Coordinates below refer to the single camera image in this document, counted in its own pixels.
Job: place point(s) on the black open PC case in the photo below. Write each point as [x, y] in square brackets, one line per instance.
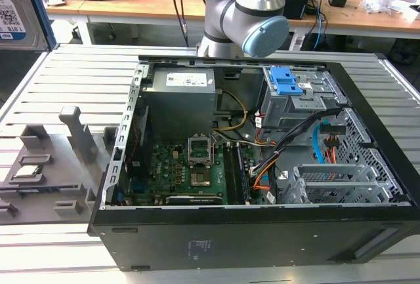
[229, 244]

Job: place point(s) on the blue drive latch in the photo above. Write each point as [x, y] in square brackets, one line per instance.
[283, 80]

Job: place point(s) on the black graphics card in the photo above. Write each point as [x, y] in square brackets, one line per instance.
[193, 199]

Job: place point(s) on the hard disk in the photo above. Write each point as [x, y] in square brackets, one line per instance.
[19, 8]

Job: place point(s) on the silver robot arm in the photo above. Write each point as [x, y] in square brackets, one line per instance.
[249, 15]

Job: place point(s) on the silver CPU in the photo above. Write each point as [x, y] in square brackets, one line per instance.
[28, 171]

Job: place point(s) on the grey parts rack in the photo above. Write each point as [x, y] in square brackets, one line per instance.
[75, 133]

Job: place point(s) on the RAM stick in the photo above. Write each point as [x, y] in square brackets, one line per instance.
[242, 175]

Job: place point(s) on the CPU socket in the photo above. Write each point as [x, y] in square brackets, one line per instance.
[190, 153]

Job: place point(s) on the green motherboard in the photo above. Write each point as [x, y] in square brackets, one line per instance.
[164, 166]

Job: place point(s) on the clear plastic bags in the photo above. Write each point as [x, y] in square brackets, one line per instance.
[382, 2]

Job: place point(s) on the grey power supply unit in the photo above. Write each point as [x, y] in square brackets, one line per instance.
[177, 100]

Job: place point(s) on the wooden desk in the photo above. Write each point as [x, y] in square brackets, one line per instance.
[138, 5]

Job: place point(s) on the brown chipset heatsink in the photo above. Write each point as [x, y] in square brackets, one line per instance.
[201, 179]

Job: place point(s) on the grey metal disk bay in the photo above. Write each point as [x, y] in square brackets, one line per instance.
[334, 182]

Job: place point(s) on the grey metal drive cage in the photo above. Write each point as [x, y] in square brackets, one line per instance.
[295, 107]

